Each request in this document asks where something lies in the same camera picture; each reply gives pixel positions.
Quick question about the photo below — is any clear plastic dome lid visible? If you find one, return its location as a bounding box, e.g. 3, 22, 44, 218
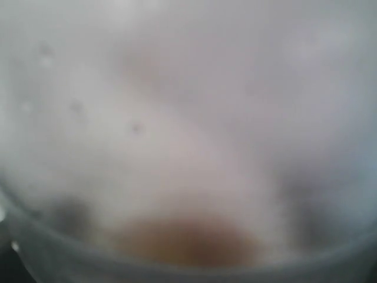
1, 1, 376, 265

